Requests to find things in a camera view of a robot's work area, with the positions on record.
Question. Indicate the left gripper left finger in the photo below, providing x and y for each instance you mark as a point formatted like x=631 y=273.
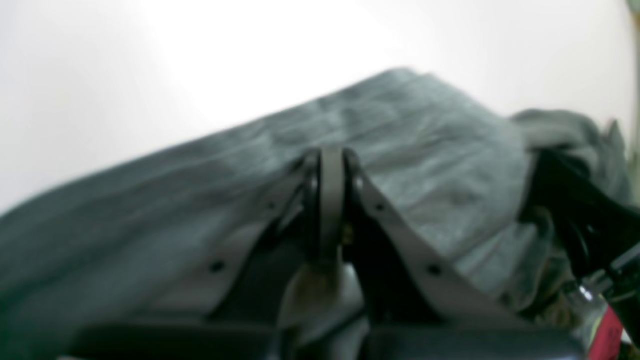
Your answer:
x=227 y=308

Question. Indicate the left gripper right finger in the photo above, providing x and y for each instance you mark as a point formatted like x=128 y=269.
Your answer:
x=418 y=306

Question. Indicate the dark grey t-shirt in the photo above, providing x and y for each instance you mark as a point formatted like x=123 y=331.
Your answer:
x=99 y=246

